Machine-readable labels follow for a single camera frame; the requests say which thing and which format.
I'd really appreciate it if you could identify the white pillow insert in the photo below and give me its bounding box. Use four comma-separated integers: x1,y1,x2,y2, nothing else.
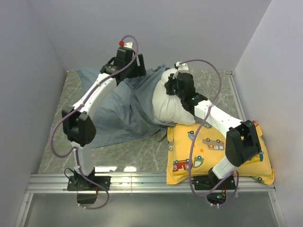
152,69,196,126

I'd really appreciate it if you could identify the blue patterned pillowcase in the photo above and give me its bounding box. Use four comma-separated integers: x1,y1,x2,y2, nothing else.
75,63,177,149

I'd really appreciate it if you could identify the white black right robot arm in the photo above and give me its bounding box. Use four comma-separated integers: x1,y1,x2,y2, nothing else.
165,71,262,189

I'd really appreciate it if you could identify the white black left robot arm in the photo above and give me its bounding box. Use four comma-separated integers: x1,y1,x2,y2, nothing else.
62,44,146,190

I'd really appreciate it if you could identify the yellow cartoon vehicle pillow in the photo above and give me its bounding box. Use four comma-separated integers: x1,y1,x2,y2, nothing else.
166,123,275,185

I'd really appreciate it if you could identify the black right controller box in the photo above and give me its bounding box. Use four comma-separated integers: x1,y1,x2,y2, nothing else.
206,192,227,205

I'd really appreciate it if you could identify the black controller box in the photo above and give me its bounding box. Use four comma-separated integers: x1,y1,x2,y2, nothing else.
206,192,227,205
76,193,97,205

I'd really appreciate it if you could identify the black left controller box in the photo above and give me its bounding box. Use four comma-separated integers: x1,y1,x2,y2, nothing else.
76,193,97,205

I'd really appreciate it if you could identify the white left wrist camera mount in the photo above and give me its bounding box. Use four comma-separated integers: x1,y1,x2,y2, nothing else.
119,40,134,50

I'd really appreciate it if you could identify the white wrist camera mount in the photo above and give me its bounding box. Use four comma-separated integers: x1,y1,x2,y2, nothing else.
174,61,189,72
119,40,134,50

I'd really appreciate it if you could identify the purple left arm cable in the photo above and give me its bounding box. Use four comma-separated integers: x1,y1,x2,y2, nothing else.
51,35,139,158

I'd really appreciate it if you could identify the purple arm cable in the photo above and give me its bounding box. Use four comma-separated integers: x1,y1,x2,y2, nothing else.
175,59,239,207
51,35,139,158

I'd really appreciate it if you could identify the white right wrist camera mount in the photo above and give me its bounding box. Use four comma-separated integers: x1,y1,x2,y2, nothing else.
174,61,189,72

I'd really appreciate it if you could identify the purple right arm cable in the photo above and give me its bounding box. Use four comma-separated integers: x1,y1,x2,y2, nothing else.
175,59,239,207

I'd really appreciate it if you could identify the aluminium table edge rail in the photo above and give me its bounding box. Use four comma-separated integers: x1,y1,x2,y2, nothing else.
226,71,246,121

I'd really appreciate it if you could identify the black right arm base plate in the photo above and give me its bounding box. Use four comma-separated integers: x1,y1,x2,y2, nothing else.
191,175,236,191

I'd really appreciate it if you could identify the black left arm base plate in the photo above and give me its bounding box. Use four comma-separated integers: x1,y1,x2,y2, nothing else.
67,175,111,191

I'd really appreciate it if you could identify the aluminium front mounting rail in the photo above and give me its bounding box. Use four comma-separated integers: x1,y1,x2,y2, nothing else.
26,172,276,193

